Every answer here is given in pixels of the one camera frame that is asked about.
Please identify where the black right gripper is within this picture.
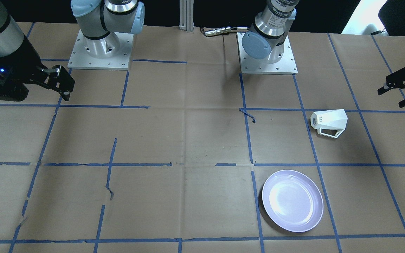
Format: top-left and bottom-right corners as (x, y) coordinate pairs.
(0, 37), (75, 101)

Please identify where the white faceted mug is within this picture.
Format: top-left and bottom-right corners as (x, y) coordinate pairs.
(310, 109), (348, 139)

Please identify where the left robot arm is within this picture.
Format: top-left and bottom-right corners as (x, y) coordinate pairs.
(241, 0), (405, 108)

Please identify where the lavender plate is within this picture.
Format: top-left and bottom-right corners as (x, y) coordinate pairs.
(262, 169), (324, 233)

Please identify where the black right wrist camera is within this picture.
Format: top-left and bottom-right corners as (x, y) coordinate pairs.
(0, 64), (29, 102)

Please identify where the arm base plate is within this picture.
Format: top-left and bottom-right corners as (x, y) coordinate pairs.
(67, 31), (135, 71)
(237, 33), (298, 75)

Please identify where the aluminium frame post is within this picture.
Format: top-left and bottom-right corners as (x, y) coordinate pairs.
(179, 0), (194, 33)

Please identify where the metal cable connector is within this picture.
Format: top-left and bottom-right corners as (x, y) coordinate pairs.
(201, 27), (250, 37)

